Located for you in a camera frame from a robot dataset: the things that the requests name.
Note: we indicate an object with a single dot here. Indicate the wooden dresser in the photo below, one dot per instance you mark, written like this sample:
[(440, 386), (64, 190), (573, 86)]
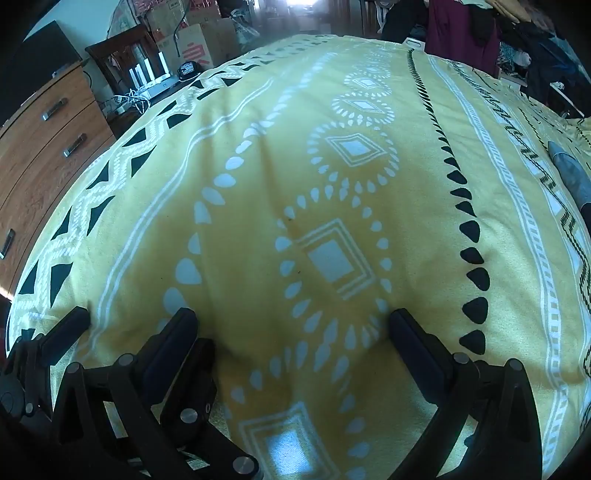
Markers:
[(41, 152)]

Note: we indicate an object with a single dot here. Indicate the yellow patterned blanket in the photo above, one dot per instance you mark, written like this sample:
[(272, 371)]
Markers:
[(277, 184)]

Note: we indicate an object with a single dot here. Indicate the dark clothes pile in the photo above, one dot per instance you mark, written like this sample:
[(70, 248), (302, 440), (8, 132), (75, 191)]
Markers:
[(545, 50)]

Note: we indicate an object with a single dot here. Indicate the red printed cardboard box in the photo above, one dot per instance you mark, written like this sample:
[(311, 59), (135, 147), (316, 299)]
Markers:
[(194, 46)]

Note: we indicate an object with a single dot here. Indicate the clear plastic bag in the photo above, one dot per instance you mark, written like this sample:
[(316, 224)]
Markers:
[(244, 27)]

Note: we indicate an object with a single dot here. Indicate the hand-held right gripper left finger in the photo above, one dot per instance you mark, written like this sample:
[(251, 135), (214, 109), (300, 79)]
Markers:
[(170, 344)]

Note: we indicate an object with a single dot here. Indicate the white router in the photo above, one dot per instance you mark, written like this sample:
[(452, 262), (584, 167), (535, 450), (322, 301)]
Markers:
[(157, 83)]

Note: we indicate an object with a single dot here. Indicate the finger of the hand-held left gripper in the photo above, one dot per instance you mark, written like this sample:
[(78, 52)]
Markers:
[(203, 369), (64, 333)]

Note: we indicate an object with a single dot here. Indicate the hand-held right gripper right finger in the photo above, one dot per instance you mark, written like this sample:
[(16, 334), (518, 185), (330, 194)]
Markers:
[(415, 353)]

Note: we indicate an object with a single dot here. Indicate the navy and grey small garment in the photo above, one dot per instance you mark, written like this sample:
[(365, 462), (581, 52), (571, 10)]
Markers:
[(572, 173)]

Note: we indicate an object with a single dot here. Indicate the dark wooden chair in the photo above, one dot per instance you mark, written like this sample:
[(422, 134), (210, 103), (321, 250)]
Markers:
[(121, 48)]

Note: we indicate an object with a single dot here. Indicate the small black dotted gadget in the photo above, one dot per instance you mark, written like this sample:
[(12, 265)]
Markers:
[(187, 70)]

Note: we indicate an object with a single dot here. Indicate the plain cardboard box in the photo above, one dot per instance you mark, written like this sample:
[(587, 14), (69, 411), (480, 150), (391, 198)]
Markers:
[(226, 37)]

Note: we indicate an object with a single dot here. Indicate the black flat screen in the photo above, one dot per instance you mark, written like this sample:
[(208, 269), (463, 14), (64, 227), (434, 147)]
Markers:
[(37, 60)]

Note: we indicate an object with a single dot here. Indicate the maroon garment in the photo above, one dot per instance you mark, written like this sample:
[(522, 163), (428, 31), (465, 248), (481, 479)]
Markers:
[(457, 32)]

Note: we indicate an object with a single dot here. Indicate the black garment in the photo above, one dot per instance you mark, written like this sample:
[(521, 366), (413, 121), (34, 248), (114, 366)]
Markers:
[(401, 23)]

